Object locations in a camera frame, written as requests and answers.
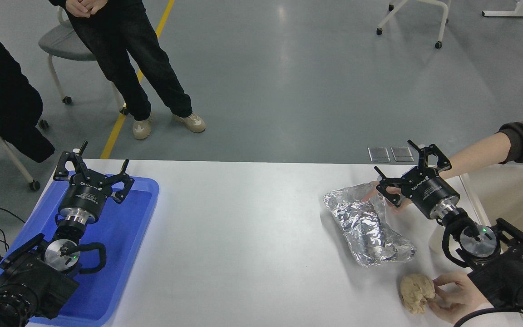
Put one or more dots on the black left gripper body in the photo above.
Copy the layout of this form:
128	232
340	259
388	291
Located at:
84	195

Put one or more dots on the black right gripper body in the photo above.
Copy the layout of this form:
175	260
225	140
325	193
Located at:
429	190

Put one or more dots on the pale paper cup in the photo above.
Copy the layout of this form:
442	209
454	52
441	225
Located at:
436	240

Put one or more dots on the silver foil tray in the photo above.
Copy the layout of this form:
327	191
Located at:
361	227

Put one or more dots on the tan paper ball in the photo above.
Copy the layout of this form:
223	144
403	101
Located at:
416	293

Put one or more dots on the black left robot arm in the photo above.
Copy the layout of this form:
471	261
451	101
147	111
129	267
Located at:
30	281

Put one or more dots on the person's forearm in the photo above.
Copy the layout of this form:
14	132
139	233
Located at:
479	154

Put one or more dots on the person's right hand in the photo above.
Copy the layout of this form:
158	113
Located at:
77	8
372	190

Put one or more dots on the person's left hand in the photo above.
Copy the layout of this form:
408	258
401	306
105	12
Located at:
459	295
97	6

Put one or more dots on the silver floor socket plate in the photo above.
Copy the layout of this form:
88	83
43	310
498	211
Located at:
379	154
402	154

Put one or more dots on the white leg wheeled chair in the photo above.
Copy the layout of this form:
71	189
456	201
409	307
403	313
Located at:
16	163

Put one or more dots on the blue plastic tray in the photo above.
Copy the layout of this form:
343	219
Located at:
125	254

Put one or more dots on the large pale bin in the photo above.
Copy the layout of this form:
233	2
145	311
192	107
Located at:
515	200

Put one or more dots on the seated person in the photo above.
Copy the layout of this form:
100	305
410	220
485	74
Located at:
2	100

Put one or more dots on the grey seat wheeled chair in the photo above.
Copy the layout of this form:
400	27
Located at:
64	45

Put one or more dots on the standing person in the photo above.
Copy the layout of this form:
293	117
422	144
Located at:
125	54

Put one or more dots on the white chair base with casters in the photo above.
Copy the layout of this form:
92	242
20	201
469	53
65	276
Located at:
444	18

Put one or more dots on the white desk foot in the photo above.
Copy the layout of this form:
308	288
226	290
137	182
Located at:
515	13

